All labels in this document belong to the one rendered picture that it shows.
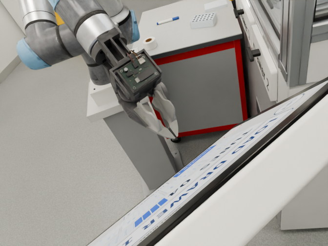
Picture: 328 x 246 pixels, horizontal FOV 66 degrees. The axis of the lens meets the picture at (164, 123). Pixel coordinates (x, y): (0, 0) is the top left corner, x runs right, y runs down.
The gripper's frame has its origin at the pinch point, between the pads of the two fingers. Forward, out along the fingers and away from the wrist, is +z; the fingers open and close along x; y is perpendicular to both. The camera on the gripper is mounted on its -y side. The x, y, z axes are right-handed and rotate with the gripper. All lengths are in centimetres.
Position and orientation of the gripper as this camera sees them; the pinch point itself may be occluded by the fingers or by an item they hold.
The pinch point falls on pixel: (171, 133)
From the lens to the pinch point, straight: 46.9
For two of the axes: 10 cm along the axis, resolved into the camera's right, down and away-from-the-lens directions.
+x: 7.8, -5.7, 2.4
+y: 1.3, -2.3, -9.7
